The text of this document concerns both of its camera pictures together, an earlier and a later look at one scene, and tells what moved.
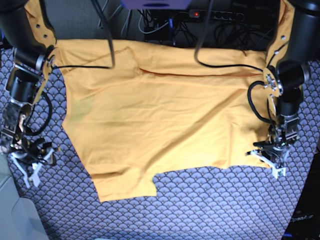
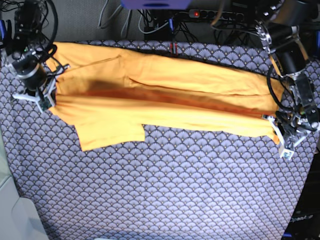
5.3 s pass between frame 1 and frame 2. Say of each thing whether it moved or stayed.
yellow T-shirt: moved
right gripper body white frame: moved
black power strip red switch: stayed
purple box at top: stayed
